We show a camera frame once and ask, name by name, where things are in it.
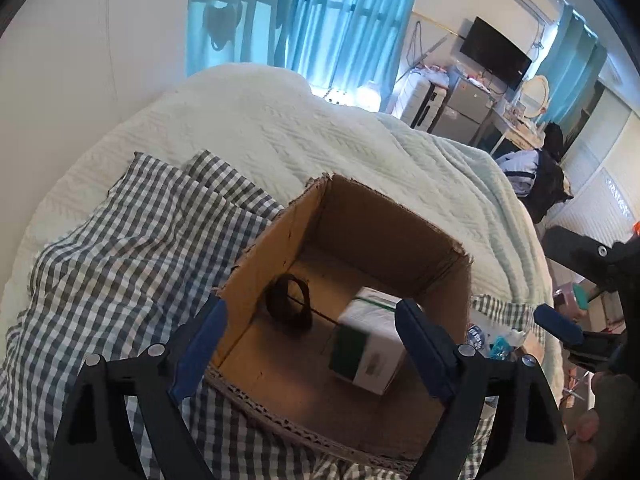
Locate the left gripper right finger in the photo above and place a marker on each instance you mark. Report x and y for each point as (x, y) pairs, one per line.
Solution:
(527, 439)

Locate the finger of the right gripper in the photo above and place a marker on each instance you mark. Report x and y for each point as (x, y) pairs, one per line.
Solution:
(559, 326)

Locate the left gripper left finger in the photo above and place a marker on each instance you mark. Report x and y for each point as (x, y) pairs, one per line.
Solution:
(94, 439)

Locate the teal blister pack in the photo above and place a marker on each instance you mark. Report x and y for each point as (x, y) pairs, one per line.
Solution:
(501, 349)

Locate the white green box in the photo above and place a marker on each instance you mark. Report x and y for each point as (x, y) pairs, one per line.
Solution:
(367, 350)

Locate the black tape roll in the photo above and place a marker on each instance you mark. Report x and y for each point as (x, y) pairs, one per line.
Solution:
(294, 316)

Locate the crushed water bottle blue label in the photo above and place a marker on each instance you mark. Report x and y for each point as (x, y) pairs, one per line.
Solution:
(476, 337)

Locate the person right hand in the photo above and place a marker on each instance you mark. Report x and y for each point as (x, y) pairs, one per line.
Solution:
(605, 444)

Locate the dark clothes on chair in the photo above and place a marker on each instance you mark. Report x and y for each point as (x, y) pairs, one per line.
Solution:
(551, 185)

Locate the white wardrobe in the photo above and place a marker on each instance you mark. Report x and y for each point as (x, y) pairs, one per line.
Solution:
(603, 168)

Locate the white desk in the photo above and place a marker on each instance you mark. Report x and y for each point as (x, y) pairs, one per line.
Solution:
(519, 135)

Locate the brown cardboard box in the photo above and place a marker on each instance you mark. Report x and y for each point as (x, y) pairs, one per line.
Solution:
(311, 349)

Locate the round vanity mirror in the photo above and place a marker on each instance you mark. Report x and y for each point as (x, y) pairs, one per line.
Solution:
(534, 96)

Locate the checkered gingham cloth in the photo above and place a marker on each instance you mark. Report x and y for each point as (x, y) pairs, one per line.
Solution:
(233, 444)

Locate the grey mini fridge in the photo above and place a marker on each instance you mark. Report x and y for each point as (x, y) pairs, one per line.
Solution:
(463, 111)

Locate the white suitcase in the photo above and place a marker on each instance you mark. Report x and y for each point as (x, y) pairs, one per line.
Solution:
(420, 98)

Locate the light green knit blanket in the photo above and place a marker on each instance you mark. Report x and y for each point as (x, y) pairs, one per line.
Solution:
(350, 140)

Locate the blue curtain right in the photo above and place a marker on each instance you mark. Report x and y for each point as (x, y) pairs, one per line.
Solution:
(346, 44)

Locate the blue curtain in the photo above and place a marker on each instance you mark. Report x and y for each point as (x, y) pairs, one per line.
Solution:
(236, 31)
(346, 44)

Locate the blue curtain left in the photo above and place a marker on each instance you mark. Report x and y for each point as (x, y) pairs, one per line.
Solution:
(236, 31)

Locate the black wall television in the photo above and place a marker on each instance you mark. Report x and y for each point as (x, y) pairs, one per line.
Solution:
(495, 53)

